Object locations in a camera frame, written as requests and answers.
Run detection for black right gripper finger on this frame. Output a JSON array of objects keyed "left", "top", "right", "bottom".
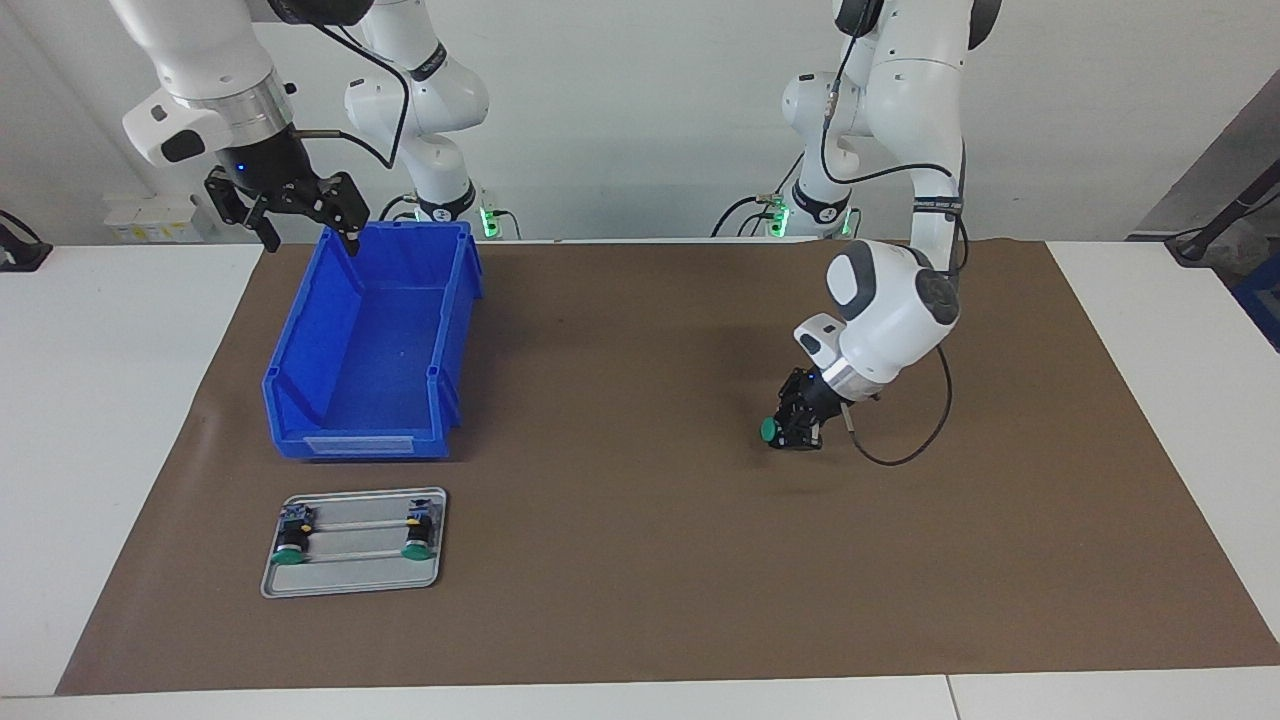
[
  {"left": 205, "top": 168, "right": 283, "bottom": 254},
  {"left": 298, "top": 172, "right": 371, "bottom": 259}
]

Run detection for white socket box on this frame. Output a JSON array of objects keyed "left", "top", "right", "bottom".
[{"left": 103, "top": 193, "right": 216, "bottom": 244}]

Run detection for blue plastic storage bin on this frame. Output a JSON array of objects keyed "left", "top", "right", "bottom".
[{"left": 262, "top": 221, "right": 485, "bottom": 461}]

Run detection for black stand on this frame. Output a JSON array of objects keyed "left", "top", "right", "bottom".
[
  {"left": 0, "top": 210, "right": 53, "bottom": 273},
  {"left": 1165, "top": 180, "right": 1280, "bottom": 266}
]

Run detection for brown table mat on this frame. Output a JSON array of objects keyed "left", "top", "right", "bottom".
[{"left": 55, "top": 238, "right": 1280, "bottom": 696}]

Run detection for silver metal tray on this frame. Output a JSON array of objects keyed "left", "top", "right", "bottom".
[{"left": 260, "top": 487, "right": 448, "bottom": 599}]

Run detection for blue crate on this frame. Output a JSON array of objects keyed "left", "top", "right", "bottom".
[{"left": 1232, "top": 255, "right": 1280, "bottom": 351}]

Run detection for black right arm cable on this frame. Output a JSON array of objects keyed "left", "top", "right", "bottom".
[{"left": 295, "top": 20, "right": 413, "bottom": 171}]

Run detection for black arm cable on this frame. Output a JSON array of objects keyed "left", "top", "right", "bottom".
[
  {"left": 295, "top": 20, "right": 413, "bottom": 171},
  {"left": 820, "top": 0, "right": 971, "bottom": 469}
]

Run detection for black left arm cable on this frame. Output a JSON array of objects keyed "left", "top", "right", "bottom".
[{"left": 820, "top": 0, "right": 971, "bottom": 469}]

